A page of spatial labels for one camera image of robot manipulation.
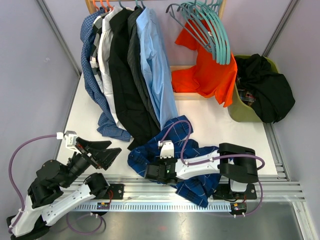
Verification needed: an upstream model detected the light blue shirt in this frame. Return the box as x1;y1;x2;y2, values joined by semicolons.
136;8;178;129

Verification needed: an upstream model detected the black long sleeve shirt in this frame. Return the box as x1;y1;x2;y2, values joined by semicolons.
108;7;160;151

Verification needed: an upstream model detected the dark grey striped shirt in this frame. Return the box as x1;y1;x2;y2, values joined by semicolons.
127;6;160;129

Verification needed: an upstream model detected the orange t-shirt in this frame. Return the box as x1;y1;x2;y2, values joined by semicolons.
171;29;238;108

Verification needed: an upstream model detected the red plaid shirt in bin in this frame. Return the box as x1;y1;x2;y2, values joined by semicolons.
236;77;256;106

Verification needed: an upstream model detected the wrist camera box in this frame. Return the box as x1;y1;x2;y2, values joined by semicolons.
63;130;78;152
158;140;175;159

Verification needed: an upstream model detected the wooden clothes rack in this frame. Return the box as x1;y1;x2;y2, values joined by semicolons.
85;0;227;101

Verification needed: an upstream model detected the blue plaid shirt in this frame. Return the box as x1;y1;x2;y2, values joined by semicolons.
127;114;223;208

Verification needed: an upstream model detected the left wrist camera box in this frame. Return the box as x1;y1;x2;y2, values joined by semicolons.
63;130;78;152

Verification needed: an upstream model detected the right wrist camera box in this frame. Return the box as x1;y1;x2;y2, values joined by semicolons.
158;140;175;159

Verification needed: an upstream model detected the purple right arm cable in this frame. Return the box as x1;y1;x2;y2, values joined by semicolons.
159;119;266;186

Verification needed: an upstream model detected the teal hanger of plaid shirt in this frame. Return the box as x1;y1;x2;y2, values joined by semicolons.
165;3;216;57

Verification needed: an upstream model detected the teal empty hanger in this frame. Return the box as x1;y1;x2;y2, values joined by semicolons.
206;0;231;65
196;0;231;65
184;0;227;65

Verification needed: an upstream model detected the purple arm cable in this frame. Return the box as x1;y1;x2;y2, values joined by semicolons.
7;132;66;233
159;119;266;186

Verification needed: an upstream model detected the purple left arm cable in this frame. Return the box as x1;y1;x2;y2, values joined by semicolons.
7;132;66;233

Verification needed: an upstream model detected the blue small check shirt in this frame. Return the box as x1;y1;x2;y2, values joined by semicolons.
80;8;131;142

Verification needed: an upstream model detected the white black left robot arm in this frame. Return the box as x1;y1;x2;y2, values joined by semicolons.
6;131;122;240

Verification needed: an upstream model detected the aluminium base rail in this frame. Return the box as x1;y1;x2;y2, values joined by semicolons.
42;147;307;213

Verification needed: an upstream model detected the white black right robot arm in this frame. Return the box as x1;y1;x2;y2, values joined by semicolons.
144;140;259;198

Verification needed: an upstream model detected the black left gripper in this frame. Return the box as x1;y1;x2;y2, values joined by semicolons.
60;137;122;189

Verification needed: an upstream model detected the black white checked shirt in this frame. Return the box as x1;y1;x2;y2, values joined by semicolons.
89;13;107;78

